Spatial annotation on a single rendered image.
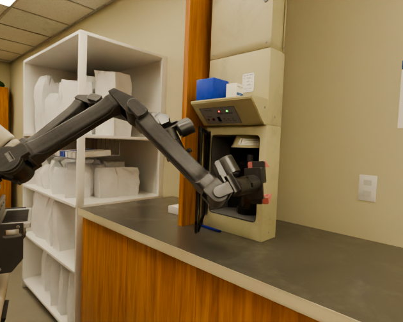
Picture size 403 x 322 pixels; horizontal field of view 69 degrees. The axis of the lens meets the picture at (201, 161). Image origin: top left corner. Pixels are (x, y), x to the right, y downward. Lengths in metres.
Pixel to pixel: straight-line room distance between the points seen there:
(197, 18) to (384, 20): 0.80
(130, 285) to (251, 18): 1.28
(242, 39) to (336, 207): 0.88
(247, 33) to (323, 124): 0.58
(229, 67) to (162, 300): 1.02
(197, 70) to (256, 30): 0.33
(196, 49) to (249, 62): 0.29
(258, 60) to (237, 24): 0.20
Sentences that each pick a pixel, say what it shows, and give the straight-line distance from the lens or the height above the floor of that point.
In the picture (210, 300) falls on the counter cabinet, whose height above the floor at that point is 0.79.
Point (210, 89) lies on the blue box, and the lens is 1.25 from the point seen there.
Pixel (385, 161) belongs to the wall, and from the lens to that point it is 1.48.
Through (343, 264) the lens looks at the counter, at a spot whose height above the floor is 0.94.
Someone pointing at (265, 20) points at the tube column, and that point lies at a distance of 1.31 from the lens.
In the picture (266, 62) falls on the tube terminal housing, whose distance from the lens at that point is 1.25.
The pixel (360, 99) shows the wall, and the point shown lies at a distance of 1.52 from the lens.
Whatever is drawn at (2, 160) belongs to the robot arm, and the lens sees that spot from 0.97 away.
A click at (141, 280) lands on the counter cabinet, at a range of 1.42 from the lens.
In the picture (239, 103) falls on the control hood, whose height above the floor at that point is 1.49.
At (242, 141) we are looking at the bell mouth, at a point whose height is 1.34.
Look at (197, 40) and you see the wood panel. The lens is 1.48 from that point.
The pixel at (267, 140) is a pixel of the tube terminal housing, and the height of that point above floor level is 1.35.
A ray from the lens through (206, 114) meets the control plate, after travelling 1.30.
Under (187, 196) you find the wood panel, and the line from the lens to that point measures 1.40.
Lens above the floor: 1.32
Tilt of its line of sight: 3 degrees down
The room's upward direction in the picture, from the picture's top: 2 degrees clockwise
